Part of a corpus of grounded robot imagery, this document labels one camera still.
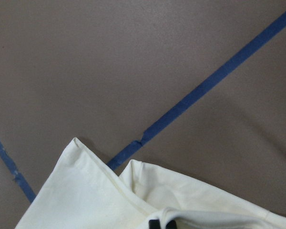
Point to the cream long-sleeve graphic shirt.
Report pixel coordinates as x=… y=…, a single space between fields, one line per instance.
x=82 y=192

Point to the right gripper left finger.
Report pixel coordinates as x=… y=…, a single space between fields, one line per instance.
x=154 y=224

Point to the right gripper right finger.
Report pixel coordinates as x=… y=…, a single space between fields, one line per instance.
x=171 y=225

